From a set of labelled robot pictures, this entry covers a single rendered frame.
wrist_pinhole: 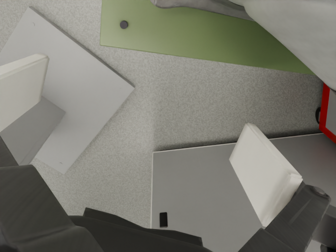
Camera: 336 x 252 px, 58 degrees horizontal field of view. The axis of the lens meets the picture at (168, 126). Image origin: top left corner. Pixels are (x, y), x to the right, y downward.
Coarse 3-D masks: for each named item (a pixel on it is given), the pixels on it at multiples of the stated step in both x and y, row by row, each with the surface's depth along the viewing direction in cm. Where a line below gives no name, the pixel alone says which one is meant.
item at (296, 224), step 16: (304, 192) 13; (320, 192) 13; (288, 208) 11; (304, 208) 11; (320, 208) 12; (272, 224) 9; (288, 224) 10; (304, 224) 10; (256, 240) 7; (272, 240) 8; (288, 240) 9; (304, 240) 9
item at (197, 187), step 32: (160, 160) 116; (192, 160) 113; (224, 160) 111; (288, 160) 106; (320, 160) 104; (160, 192) 98; (192, 192) 96; (224, 192) 94; (160, 224) 84; (192, 224) 83; (224, 224) 82; (256, 224) 81
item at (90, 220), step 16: (80, 224) 7; (96, 224) 7; (112, 224) 7; (128, 224) 7; (96, 240) 6; (112, 240) 7; (128, 240) 7; (144, 240) 7; (160, 240) 7; (176, 240) 7; (192, 240) 8
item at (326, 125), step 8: (328, 88) 107; (328, 96) 108; (328, 104) 109; (320, 112) 115; (328, 112) 109; (320, 120) 116; (328, 120) 110; (320, 128) 116; (328, 128) 111; (328, 136) 111
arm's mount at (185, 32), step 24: (120, 0) 31; (144, 0) 31; (120, 24) 32; (144, 24) 32; (168, 24) 32; (192, 24) 32; (216, 24) 32; (240, 24) 32; (144, 48) 33; (168, 48) 33; (192, 48) 33; (216, 48) 33; (240, 48) 33; (264, 48) 33; (312, 72) 34
